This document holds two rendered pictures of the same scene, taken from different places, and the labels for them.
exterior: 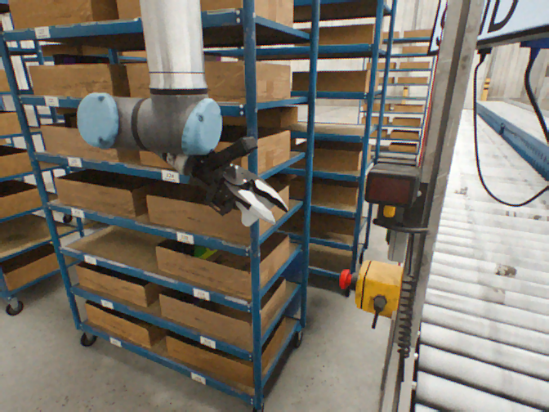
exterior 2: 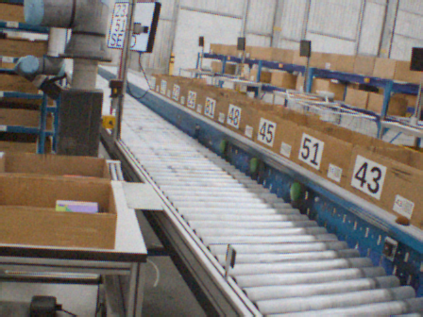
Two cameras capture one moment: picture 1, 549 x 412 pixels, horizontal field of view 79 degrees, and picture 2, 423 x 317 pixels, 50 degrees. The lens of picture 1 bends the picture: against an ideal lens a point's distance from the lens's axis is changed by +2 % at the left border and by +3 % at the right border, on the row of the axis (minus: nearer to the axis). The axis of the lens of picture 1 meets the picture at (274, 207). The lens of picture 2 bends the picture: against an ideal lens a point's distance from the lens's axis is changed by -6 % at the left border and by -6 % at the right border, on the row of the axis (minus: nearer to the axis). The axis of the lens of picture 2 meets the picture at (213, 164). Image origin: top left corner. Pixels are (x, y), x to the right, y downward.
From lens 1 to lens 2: 2.19 m
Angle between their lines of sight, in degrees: 46
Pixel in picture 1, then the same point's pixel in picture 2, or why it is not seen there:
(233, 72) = (38, 47)
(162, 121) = (54, 65)
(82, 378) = not seen: outside the picture
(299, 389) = not seen: hidden behind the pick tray
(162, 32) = (59, 41)
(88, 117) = (27, 62)
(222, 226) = (22, 119)
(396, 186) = (118, 83)
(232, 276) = (25, 148)
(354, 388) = not seen: hidden behind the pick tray
